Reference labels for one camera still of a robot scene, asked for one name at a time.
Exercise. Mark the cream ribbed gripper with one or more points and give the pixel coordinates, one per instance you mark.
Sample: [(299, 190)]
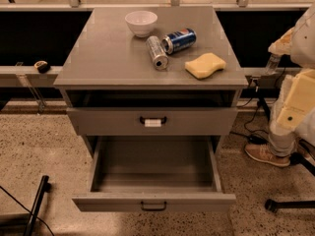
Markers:
[(304, 46)]

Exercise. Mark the grey drawer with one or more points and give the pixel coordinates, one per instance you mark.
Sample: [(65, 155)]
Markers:
[(141, 121), (133, 174)]

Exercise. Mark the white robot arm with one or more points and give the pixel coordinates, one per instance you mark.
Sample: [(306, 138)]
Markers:
[(299, 43)]

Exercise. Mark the grey drawer cabinet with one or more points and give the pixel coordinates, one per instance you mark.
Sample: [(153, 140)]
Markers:
[(111, 67)]

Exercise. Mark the upper grey drawer front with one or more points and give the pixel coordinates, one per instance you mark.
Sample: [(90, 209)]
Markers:
[(141, 121)]

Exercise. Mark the clear plastic water bottle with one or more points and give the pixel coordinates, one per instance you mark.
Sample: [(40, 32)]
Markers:
[(273, 64)]

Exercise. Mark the yellow sponge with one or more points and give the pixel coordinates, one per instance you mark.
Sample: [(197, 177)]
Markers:
[(205, 65)]

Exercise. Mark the person leg light trousers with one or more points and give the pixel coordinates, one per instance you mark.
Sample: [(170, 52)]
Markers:
[(281, 140)]

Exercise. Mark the blue pepsi can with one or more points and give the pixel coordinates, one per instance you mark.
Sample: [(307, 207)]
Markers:
[(178, 40)]

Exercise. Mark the tan sneaker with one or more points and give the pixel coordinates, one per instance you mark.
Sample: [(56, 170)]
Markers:
[(262, 153)]

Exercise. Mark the silver soda can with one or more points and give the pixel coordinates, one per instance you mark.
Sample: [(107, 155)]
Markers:
[(158, 56)]

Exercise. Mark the white ceramic bowl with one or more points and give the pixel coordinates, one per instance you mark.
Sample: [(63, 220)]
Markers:
[(141, 23)]

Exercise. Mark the black chair base leg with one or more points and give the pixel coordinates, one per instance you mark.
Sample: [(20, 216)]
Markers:
[(274, 206)]

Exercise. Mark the small black yellow tape measure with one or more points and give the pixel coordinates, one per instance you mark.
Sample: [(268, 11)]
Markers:
[(42, 66)]

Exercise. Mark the black metal stand left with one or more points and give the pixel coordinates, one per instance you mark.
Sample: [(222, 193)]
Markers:
[(43, 188)]

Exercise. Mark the black power adapter with cables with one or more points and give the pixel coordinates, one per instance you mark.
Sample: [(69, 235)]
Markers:
[(254, 136)]

